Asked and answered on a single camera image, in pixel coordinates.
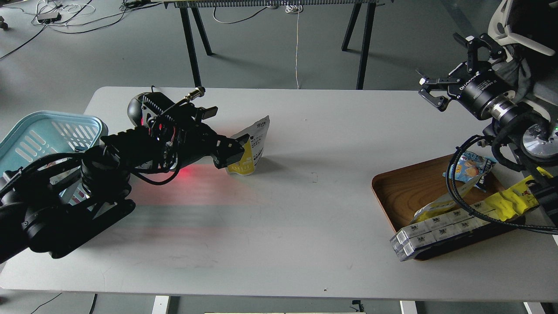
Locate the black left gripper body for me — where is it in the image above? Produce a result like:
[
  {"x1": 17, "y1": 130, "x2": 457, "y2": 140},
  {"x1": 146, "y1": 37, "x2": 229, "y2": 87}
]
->
[{"x1": 141, "y1": 92, "x2": 205, "y2": 171}]

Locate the yellow white snack pouch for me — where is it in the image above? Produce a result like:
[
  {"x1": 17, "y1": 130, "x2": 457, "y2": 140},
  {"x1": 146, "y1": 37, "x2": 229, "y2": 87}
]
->
[{"x1": 226, "y1": 116, "x2": 270, "y2": 176}]

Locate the blue chips snack bag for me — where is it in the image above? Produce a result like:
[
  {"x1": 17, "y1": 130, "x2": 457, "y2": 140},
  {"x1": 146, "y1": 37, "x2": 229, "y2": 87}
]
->
[{"x1": 455, "y1": 151, "x2": 497, "y2": 192}]

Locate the white long snack box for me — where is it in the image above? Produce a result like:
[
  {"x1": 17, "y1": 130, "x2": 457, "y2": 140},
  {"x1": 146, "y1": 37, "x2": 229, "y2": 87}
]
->
[
  {"x1": 391, "y1": 209, "x2": 490, "y2": 248},
  {"x1": 389, "y1": 217, "x2": 489, "y2": 262}
]

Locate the brown wooden tray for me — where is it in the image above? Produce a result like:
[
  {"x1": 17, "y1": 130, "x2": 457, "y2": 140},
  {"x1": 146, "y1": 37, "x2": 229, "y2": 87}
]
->
[{"x1": 371, "y1": 156, "x2": 511, "y2": 260}]

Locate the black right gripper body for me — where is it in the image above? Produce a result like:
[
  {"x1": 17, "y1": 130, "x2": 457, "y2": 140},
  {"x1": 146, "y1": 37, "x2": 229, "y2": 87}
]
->
[{"x1": 448, "y1": 61, "x2": 515, "y2": 120}]

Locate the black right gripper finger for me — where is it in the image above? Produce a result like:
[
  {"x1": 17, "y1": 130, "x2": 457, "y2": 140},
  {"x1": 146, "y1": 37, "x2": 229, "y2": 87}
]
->
[
  {"x1": 416, "y1": 69, "x2": 458, "y2": 112},
  {"x1": 453, "y1": 32, "x2": 507, "y2": 73}
]

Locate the white office chair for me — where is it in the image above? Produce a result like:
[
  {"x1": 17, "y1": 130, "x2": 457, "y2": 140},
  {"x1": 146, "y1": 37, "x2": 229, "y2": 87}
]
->
[{"x1": 486, "y1": 0, "x2": 558, "y2": 123}]

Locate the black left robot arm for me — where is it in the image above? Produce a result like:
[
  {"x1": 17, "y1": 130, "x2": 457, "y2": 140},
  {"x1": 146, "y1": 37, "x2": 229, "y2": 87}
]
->
[{"x1": 1, "y1": 87, "x2": 250, "y2": 263}]

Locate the pale yellow snack pouch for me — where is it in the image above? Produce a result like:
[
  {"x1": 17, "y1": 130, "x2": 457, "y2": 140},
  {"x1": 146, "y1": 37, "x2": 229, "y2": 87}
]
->
[{"x1": 410, "y1": 175, "x2": 482, "y2": 224}]

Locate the black table legs background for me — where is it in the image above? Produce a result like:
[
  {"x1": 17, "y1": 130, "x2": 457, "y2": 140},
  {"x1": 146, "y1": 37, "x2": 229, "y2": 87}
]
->
[{"x1": 177, "y1": 0, "x2": 378, "y2": 90}]

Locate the yellow snack bag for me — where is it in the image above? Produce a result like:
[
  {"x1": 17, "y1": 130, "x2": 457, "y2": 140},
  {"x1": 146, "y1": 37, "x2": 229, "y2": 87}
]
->
[{"x1": 483, "y1": 175, "x2": 540, "y2": 222}]

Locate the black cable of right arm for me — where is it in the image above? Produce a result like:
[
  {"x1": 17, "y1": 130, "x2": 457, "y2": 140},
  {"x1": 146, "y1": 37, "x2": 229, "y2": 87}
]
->
[{"x1": 446, "y1": 135, "x2": 558, "y2": 232}]

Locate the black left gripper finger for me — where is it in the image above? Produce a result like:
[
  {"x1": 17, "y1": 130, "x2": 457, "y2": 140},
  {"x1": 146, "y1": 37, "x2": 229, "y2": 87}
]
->
[
  {"x1": 211, "y1": 134, "x2": 249, "y2": 169},
  {"x1": 192, "y1": 106, "x2": 218, "y2": 124}
]

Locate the black barcode scanner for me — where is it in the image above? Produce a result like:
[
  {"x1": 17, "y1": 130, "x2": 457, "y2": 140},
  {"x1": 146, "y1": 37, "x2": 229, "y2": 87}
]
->
[{"x1": 127, "y1": 91, "x2": 153, "y2": 127}]

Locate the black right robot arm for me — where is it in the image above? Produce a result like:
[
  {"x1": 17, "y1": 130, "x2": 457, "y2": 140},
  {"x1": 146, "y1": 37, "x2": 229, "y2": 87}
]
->
[{"x1": 419, "y1": 33, "x2": 557, "y2": 216}]

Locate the light blue plastic basket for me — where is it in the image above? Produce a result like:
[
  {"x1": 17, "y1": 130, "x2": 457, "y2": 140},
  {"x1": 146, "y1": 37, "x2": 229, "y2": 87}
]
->
[{"x1": 0, "y1": 111, "x2": 109, "y2": 205}]

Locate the white hanging cable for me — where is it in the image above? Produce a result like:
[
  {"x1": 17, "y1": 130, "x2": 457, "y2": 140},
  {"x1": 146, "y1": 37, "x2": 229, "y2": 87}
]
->
[{"x1": 286, "y1": 4, "x2": 304, "y2": 90}]

